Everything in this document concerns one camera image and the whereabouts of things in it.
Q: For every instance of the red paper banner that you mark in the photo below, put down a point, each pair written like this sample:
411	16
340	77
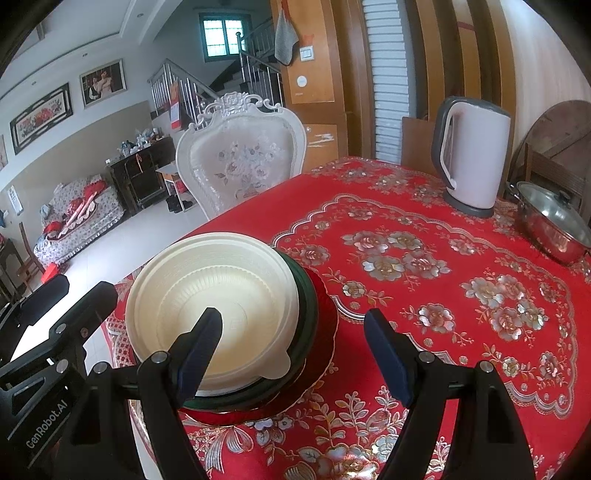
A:
175	106

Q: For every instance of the ornate white chair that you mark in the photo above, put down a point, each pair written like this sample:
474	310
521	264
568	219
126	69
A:
240	161

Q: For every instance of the white electric kettle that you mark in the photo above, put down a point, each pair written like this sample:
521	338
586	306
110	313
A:
475	157

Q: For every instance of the pair of black shoes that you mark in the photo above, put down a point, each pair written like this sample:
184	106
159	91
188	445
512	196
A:
179	206

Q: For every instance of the stainless steel pot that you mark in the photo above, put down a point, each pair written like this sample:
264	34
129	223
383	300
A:
549	249

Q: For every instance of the brown cardboard sheet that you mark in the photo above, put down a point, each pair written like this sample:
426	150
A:
418	147

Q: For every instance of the green plastic bowl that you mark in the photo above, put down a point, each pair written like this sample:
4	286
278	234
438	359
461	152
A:
307	314

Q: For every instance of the framed portrait photo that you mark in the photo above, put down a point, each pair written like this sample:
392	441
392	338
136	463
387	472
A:
102	83

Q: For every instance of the green framed window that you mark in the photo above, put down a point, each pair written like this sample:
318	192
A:
225	37

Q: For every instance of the grey hanging cloth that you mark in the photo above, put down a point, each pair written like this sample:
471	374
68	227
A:
286	37

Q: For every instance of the framed wall photo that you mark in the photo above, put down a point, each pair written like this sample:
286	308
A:
3	151

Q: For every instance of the dark wooden sideboard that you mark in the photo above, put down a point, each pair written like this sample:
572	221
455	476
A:
138	175

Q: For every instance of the red glass plate with sticker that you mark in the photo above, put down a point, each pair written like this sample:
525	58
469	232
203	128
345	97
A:
328	323

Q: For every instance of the round wooden tabletop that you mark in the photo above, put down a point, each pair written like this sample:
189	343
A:
563	124

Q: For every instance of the framed flower painting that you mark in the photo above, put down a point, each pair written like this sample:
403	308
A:
41	117

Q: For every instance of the dark wooden chair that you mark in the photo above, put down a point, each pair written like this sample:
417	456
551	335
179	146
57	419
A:
23	258

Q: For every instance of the floral covered sofa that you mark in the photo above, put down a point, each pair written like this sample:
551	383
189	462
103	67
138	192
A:
83	221

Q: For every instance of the white slatted panel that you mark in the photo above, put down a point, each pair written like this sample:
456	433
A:
385	83

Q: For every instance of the white light switch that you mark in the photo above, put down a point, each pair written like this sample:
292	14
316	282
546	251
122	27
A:
307	53

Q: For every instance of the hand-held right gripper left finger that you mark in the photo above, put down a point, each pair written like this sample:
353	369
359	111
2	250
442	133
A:
203	350

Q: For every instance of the small red object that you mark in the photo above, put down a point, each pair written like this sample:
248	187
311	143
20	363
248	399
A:
50	274

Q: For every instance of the metal staircase railing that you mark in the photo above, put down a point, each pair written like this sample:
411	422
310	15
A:
184	87

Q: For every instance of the red floral tablecloth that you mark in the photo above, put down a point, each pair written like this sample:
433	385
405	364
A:
415	295

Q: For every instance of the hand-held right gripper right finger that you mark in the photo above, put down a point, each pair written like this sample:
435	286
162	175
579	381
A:
388	355

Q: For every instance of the glass pot lid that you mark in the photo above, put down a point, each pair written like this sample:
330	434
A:
549	212

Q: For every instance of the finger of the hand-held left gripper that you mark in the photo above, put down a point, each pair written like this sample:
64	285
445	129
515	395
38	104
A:
97	304
53	290

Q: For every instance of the beige patterned plastic bowl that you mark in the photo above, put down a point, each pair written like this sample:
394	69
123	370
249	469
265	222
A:
221	286

